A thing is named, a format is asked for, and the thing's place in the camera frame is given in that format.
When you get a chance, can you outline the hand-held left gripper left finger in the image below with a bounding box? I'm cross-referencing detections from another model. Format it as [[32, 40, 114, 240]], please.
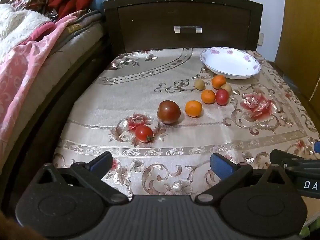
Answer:
[[35, 151, 129, 205]]

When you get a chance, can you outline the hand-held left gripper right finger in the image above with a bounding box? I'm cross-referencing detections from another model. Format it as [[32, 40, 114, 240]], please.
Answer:
[[195, 152, 293, 205]]

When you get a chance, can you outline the small round red tomato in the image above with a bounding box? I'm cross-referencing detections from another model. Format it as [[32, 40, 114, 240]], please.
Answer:
[[135, 126, 153, 143]]

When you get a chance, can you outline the orange mandarin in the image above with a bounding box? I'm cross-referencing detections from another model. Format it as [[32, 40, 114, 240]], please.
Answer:
[[211, 75, 227, 89], [201, 89, 216, 104], [185, 100, 203, 118]]

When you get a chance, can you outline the oblong red tomato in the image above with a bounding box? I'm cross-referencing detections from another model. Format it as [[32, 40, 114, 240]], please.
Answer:
[[215, 89, 230, 106]]

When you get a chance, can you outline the large dark red tomato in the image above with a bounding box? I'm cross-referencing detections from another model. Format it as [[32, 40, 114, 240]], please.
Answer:
[[157, 100, 181, 125]]

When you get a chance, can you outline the white floral bowl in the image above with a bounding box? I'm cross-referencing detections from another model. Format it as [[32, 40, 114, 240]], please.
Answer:
[[199, 47, 261, 80]]

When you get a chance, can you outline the beige floral tablecloth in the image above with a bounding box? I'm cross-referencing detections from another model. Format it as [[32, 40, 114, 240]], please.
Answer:
[[52, 47, 320, 198]]

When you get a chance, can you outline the yellow wooden wardrobe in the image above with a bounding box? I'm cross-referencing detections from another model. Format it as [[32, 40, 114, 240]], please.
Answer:
[[275, 0, 320, 100]]

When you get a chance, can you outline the beige mattress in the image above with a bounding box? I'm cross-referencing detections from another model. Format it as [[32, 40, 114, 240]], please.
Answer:
[[32, 17, 107, 100]]

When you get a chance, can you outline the pink floral blanket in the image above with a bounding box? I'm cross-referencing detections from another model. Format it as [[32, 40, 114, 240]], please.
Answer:
[[0, 10, 83, 153]]

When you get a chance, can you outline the brown striped blanket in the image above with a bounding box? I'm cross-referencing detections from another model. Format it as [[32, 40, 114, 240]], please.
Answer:
[[66, 10, 103, 34]]

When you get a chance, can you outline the dark wooden nightstand drawer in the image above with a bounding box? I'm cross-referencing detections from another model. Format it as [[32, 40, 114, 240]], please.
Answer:
[[103, 0, 263, 57]]

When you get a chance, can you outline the white fleece blanket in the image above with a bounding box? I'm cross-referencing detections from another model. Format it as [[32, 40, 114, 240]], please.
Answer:
[[0, 4, 52, 58]]

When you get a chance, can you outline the dark wooden bed frame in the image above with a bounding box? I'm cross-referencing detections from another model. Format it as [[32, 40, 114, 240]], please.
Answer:
[[0, 36, 113, 205]]

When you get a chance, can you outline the metal drawer handle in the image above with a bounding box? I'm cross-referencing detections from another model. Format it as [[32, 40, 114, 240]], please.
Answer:
[[174, 25, 202, 34]]

